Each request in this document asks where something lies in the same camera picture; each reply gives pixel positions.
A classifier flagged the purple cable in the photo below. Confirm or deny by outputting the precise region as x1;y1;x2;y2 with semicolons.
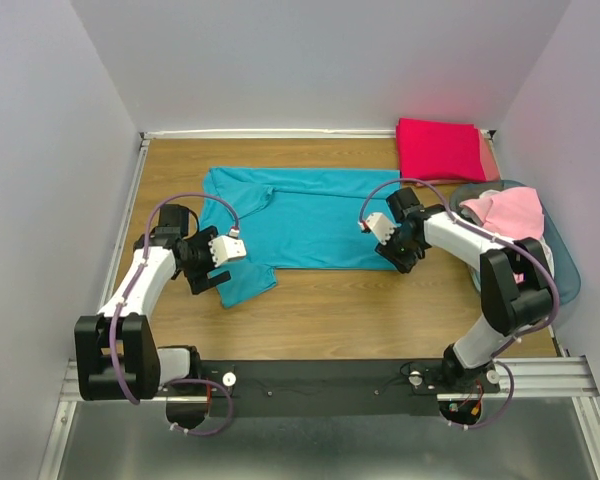
357;178;562;432
109;192;243;438

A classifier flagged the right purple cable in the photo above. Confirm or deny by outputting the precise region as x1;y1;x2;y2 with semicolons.
357;178;562;432

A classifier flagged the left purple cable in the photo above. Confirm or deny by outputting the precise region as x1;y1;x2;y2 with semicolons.
109;192;243;438

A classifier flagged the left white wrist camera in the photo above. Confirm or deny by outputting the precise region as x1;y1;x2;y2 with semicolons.
208;235;247;267

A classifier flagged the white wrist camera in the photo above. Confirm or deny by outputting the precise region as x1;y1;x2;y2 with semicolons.
361;212;397;246
208;235;247;267

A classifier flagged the teal t shirt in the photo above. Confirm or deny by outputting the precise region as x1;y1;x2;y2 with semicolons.
199;167;399;308

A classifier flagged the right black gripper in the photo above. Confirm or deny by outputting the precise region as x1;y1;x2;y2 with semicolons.
374;225;424;274

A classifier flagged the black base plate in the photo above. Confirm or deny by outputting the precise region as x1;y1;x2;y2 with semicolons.
144;357;501;430

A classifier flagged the folded magenta t shirt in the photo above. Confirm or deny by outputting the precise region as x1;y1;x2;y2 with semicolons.
395;118;486;182

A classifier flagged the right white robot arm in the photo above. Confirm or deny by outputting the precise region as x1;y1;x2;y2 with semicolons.
359;188;559;392

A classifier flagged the aluminium rail frame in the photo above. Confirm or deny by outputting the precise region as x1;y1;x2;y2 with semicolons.
42;139;600;479

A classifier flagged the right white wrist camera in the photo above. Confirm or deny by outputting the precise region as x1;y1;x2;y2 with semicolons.
361;212;397;246

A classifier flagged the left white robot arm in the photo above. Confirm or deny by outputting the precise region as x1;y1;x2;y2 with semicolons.
74;204;246;404

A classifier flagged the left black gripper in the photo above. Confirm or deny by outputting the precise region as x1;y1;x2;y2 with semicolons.
180;225;231;293

